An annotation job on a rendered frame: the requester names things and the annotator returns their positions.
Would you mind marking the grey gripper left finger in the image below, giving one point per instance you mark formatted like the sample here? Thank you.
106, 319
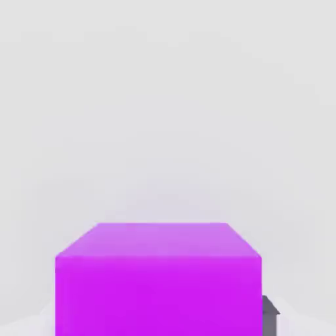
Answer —
43, 325

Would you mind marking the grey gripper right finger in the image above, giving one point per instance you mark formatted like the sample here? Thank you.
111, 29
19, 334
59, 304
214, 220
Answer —
269, 320

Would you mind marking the small magenta cube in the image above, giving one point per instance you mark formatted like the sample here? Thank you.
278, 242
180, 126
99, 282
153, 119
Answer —
157, 288

